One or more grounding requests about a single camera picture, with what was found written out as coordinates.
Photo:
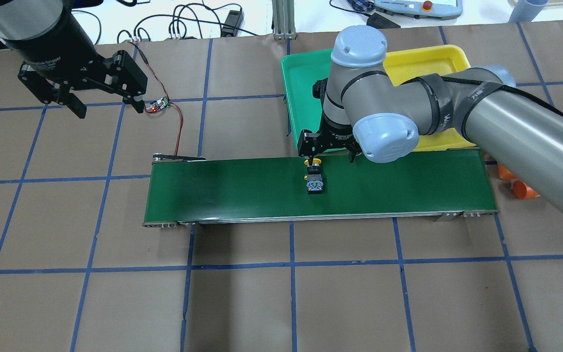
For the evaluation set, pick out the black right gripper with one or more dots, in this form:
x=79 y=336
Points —
x=334 y=139

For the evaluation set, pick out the aluminium frame post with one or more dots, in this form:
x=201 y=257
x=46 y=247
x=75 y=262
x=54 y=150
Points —
x=283 y=22

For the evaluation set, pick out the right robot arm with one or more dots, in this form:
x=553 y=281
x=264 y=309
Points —
x=365 y=113

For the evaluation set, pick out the black power adapter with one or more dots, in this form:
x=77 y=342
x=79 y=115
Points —
x=232 y=23

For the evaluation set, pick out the plain orange cylinder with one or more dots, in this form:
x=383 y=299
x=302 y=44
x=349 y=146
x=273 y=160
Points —
x=505 y=174

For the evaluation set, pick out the orange cylinder with 4680 print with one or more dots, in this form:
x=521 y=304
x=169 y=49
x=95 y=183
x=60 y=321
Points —
x=521 y=190

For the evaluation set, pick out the yellow push button switch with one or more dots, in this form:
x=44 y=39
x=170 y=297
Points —
x=314 y=176

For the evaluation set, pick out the green plastic tray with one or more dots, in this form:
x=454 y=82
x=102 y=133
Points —
x=300 y=72

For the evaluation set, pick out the teach pendant with red button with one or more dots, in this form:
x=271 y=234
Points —
x=420 y=9

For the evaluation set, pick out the small motor controller board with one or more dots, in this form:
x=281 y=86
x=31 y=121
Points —
x=159 y=105

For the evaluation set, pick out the green conveyor belt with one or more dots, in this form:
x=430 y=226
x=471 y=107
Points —
x=438 y=183

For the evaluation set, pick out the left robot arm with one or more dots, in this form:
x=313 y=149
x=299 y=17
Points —
x=60 y=58

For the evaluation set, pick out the yellow plastic tray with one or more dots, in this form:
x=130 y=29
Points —
x=404 y=65

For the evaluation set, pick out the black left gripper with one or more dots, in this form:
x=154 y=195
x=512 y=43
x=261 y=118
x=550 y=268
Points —
x=62 y=50

